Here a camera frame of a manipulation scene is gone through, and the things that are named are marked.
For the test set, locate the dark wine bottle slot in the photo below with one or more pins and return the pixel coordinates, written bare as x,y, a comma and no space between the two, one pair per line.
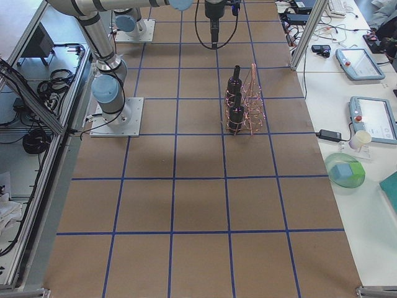
236,115
234,84

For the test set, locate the white paper cup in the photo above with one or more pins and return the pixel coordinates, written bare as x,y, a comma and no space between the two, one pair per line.
360,139

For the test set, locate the copper wire wine basket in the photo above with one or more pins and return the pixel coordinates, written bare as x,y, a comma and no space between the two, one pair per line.
254,116

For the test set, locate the green glass bowl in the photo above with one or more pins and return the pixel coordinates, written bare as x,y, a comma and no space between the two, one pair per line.
344,170

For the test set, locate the black box under table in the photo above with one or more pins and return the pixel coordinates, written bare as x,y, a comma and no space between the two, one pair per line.
39,46

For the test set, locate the lower blue teach pendant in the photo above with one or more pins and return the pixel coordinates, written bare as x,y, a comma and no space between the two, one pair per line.
374,116

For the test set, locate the black power adapter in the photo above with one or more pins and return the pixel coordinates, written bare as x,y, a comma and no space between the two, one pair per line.
329,135

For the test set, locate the dark wine bottle far slot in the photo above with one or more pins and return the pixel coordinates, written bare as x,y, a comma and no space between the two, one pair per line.
234,84

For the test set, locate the blue teach pendant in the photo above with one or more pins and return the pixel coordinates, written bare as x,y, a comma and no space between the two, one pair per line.
358,64
374,116

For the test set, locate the teal folder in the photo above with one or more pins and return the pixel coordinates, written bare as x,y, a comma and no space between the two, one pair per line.
389,187

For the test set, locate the upper blue teach pendant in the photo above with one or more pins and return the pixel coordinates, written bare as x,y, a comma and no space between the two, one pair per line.
358,64

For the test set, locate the aluminium frame post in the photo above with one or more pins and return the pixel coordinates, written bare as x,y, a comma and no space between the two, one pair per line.
313,21

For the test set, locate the dark wine bottle near slot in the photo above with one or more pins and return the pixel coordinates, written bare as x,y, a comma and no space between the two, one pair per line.
236,115

